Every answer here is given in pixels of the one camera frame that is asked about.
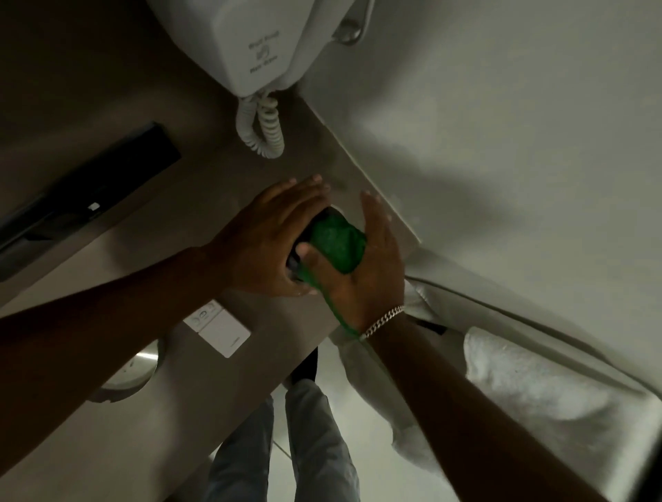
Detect person's left hand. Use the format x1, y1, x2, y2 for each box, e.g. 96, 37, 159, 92
205, 175, 332, 299

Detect person's right hand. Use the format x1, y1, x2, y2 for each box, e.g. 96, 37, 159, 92
297, 190, 407, 337

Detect green cleaning cloth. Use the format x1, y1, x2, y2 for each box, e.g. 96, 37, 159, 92
304, 212, 369, 338

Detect person's left forearm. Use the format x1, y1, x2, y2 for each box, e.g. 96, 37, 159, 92
0, 245, 220, 474

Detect person's right forearm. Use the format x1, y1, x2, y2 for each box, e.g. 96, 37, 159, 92
362, 311, 612, 502

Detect person's black shoe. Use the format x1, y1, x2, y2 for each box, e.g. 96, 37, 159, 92
289, 347, 319, 387

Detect white hanging towel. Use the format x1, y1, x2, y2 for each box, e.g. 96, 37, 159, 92
329, 278, 469, 484

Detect person's blue jeans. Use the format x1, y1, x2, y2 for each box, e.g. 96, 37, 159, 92
203, 379, 361, 502

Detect white folded towel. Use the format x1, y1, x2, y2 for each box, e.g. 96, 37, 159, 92
462, 326, 662, 502

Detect white coiled cord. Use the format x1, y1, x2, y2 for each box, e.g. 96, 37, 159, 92
236, 90, 285, 159

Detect silver chain bracelet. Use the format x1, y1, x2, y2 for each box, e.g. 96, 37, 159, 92
359, 305, 407, 341

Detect white switch plate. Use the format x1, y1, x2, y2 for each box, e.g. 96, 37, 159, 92
183, 299, 252, 359

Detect white wall-mounted hair dryer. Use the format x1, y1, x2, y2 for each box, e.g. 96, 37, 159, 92
146, 0, 359, 99

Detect metal wall hook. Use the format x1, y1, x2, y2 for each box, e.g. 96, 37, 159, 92
332, 0, 376, 46

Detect black wall slot panel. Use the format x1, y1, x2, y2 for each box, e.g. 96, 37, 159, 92
0, 122, 182, 283

